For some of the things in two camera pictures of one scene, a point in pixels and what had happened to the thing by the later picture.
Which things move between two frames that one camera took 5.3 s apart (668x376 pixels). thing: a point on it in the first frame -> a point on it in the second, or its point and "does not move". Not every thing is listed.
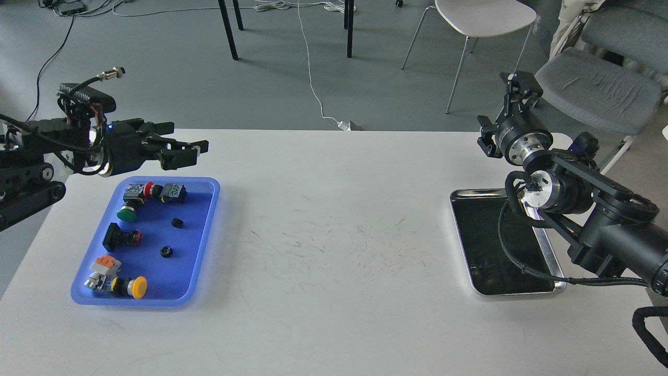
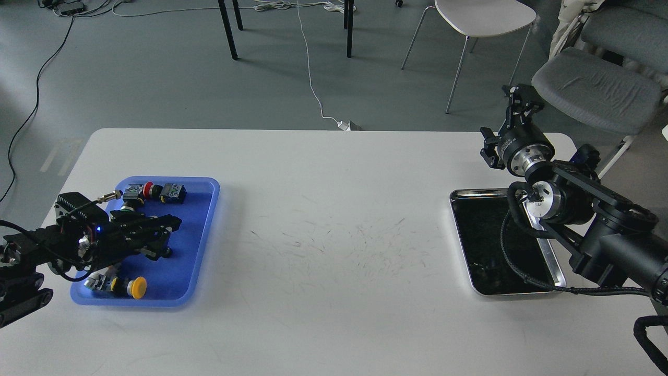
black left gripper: [127, 147] -> [112, 242]
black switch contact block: [173, 193] does not move
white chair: [474, 18] does not move
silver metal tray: [491, 271] does not move
